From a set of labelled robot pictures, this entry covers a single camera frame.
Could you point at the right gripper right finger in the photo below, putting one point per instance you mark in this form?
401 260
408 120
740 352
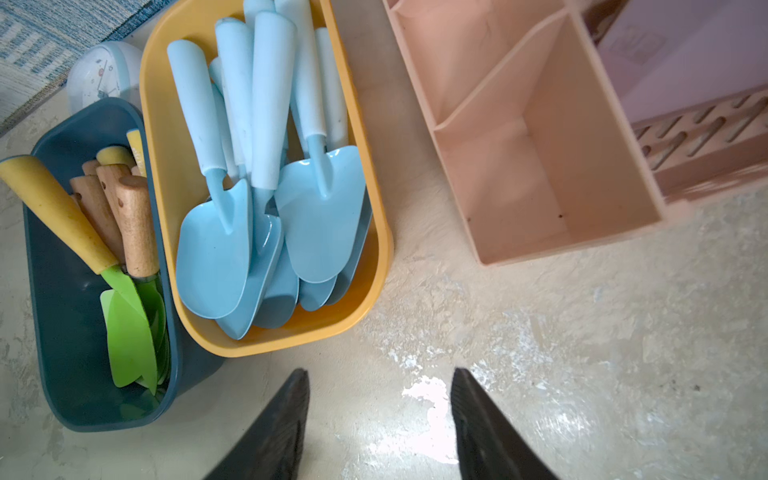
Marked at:
488 446

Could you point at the small white alarm clock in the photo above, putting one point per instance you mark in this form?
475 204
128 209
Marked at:
109 69

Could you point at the pink file folder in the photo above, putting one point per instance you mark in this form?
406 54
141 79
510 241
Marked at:
668 56

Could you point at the blue shovel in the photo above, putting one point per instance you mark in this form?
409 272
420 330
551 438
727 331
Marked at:
214 250
215 72
275 43
280 296
319 199
345 277
235 50
314 296

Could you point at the pink plastic file organizer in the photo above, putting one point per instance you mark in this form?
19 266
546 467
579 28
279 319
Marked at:
538 154

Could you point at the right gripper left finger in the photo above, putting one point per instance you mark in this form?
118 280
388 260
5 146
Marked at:
272 446

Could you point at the dark teal storage box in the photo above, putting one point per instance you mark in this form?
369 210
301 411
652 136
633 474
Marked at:
69 327

